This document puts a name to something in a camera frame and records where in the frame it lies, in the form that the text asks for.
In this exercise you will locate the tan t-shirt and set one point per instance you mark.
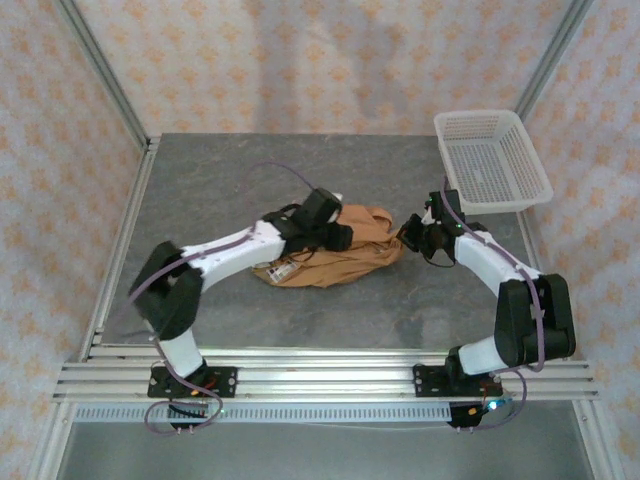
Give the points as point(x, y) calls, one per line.
point(350, 260)

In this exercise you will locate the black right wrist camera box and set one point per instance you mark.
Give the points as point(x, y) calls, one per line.
point(445, 205)

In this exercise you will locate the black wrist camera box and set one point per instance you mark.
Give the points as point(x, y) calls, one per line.
point(320, 205)
point(445, 205)

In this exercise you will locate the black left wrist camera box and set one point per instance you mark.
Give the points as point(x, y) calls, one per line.
point(320, 205)

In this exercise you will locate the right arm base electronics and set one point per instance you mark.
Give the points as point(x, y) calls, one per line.
point(475, 412)

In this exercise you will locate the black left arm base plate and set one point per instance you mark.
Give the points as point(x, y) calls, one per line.
point(225, 382)

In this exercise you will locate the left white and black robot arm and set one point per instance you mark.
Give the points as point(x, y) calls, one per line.
point(240, 250)

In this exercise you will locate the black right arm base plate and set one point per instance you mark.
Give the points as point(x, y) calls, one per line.
point(430, 382)

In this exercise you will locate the aluminium mounting rail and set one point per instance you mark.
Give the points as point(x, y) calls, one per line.
point(325, 377)

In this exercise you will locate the aluminium frame post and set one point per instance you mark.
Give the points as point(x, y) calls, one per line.
point(550, 60)
point(107, 80)

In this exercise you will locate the white perforated plastic basket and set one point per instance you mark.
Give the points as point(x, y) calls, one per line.
point(495, 160)

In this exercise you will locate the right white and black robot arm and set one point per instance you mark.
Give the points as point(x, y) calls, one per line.
point(480, 255)

